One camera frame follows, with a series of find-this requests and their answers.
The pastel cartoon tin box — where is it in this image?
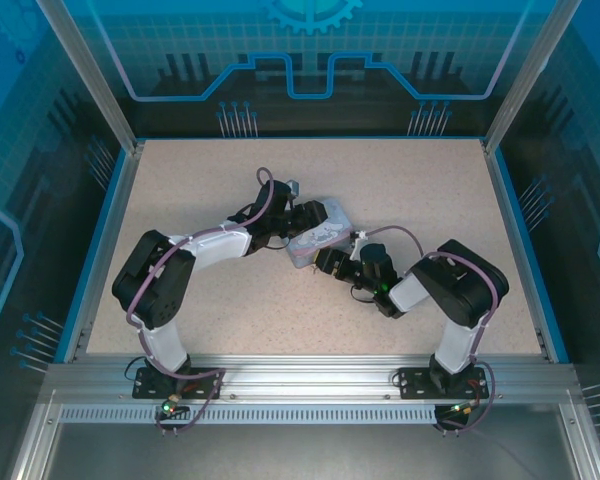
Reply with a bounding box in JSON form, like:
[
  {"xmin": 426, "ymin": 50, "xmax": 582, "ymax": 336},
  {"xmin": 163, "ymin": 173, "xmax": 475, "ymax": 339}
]
[{"xmin": 284, "ymin": 196, "xmax": 356, "ymax": 270}]

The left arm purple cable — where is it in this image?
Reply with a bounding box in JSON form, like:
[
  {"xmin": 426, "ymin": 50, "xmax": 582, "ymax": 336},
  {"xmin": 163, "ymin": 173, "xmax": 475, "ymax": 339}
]
[{"xmin": 125, "ymin": 167, "xmax": 276, "ymax": 374}]

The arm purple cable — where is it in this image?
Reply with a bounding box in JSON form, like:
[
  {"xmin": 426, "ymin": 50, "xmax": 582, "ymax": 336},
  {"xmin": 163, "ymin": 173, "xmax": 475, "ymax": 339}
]
[
  {"xmin": 125, "ymin": 167, "xmax": 276, "ymax": 374},
  {"xmin": 367, "ymin": 224, "xmax": 497, "ymax": 406}
]

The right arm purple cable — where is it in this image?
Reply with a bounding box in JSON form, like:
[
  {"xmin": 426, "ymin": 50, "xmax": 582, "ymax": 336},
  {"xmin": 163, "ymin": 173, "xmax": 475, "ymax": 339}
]
[{"xmin": 367, "ymin": 224, "xmax": 497, "ymax": 406}]

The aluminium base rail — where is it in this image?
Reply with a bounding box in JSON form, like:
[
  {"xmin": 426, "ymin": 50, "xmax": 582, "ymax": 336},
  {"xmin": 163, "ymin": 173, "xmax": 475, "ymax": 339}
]
[{"xmin": 47, "ymin": 353, "xmax": 579, "ymax": 406}]

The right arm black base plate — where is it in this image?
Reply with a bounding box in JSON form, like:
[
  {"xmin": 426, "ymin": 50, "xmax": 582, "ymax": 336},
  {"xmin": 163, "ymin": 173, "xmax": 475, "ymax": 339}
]
[{"xmin": 396, "ymin": 366, "xmax": 486, "ymax": 401}]

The aluminium side rail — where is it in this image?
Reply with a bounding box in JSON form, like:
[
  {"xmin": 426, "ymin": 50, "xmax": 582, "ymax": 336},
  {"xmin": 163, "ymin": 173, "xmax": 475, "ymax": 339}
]
[
  {"xmin": 482, "ymin": 142, "xmax": 556, "ymax": 361},
  {"xmin": 62, "ymin": 144, "xmax": 144, "ymax": 361}
]

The slotted grey cable duct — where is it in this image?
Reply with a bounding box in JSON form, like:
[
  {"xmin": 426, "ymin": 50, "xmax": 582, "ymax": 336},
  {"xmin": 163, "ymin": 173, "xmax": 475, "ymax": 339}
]
[{"xmin": 59, "ymin": 403, "xmax": 441, "ymax": 425}]

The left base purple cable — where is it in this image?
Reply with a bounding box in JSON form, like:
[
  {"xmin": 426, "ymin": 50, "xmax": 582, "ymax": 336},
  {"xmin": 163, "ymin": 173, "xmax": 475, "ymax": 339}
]
[{"xmin": 152, "ymin": 367, "xmax": 227, "ymax": 436}]

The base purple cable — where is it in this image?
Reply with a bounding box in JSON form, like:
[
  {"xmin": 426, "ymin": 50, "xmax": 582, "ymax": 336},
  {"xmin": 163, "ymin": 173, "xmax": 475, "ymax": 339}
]
[
  {"xmin": 437, "ymin": 362, "xmax": 497, "ymax": 436},
  {"xmin": 152, "ymin": 367, "xmax": 227, "ymax": 436}
]

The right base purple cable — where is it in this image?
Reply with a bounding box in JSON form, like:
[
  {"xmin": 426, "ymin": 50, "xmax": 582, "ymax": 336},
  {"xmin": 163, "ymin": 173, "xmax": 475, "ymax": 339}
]
[{"xmin": 437, "ymin": 362, "xmax": 497, "ymax": 436}]

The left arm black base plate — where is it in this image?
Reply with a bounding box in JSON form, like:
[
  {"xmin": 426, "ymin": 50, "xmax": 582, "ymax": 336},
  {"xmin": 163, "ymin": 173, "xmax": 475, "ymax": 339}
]
[{"xmin": 132, "ymin": 366, "xmax": 225, "ymax": 401}]

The aluminium frame post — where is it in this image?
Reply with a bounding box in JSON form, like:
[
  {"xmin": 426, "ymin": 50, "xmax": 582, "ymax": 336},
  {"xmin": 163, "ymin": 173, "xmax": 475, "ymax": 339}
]
[
  {"xmin": 482, "ymin": 0, "xmax": 576, "ymax": 154},
  {"xmin": 34, "ymin": 0, "xmax": 146, "ymax": 154}
]

